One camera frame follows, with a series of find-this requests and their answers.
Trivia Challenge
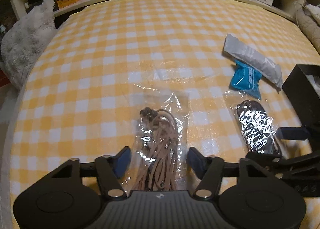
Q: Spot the white charger cable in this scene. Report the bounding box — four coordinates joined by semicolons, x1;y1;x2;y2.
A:
293;1;308;28

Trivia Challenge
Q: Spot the yellow checked blanket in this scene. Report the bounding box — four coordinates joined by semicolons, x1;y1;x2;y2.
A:
7;0;320;229

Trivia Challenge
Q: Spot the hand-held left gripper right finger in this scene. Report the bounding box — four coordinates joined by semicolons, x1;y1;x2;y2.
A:
187;146;278;199

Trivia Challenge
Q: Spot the grey packet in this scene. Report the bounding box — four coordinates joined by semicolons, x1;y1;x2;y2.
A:
222;33;283;93

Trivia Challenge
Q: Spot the blue packet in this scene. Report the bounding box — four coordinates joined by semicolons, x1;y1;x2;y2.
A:
229;60;262;100

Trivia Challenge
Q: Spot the black cardboard box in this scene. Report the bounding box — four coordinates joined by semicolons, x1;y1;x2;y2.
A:
282;64;320;131

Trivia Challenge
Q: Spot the clear bag of black cord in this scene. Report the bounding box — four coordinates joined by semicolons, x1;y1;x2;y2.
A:
222;90;284;156

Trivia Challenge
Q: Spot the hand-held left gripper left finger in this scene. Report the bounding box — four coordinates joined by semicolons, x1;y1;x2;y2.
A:
37;146;132;200

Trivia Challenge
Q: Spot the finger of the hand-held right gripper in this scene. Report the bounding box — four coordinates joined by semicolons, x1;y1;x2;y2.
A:
246;151;289;171
278;124;320;155

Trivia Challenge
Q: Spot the beige quilted blanket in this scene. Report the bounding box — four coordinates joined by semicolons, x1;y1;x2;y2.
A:
295;7;320;53

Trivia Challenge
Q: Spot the grey fluffy pillow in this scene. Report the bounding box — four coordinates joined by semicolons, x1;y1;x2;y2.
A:
1;0;57;88

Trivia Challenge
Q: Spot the beige fluffy cushion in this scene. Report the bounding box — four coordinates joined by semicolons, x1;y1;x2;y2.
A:
303;3;320;20

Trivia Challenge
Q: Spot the empty clear plastic bag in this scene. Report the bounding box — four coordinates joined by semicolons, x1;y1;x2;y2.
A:
129;65;215;88

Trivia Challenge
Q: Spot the clear bag of beige cords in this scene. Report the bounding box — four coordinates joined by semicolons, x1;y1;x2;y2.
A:
132;91;192;192

